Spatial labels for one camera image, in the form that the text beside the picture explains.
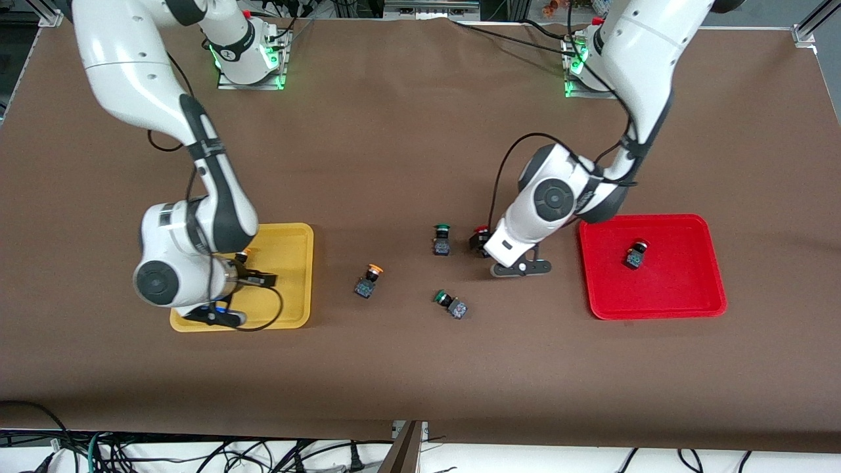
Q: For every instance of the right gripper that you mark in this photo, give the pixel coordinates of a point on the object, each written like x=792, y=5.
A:
x=251, y=278

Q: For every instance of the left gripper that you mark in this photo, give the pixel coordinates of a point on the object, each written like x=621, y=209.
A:
x=476, y=242

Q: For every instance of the red push button switch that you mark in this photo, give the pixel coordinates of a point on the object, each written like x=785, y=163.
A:
x=635, y=257
x=481, y=230

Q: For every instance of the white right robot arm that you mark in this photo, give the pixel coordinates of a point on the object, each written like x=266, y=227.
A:
x=131, y=66

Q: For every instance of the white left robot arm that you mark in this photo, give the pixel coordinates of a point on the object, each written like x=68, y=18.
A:
x=644, y=52

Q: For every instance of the yellow plastic tray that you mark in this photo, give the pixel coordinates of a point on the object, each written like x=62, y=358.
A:
x=289, y=263

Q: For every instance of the brown table cover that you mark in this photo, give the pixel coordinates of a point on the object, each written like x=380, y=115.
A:
x=420, y=144

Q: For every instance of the black power plug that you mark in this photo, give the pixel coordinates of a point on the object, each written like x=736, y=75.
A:
x=356, y=458

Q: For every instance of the red plastic tray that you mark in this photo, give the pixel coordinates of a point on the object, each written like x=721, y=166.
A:
x=677, y=276

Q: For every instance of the aluminium corner profile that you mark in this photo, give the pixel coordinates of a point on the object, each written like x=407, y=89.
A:
x=51, y=13
x=807, y=29

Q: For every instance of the green push button switch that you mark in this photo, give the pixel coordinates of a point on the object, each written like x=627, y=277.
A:
x=454, y=306
x=441, y=243

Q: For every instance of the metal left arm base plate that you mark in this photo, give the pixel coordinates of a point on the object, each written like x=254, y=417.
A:
x=575, y=92

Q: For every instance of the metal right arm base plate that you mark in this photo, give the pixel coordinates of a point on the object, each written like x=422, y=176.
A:
x=263, y=85

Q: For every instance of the aluminium frame profile under table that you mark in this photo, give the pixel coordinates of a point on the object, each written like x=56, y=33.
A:
x=402, y=450

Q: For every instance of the metal rail behind table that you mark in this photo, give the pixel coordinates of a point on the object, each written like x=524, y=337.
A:
x=430, y=8

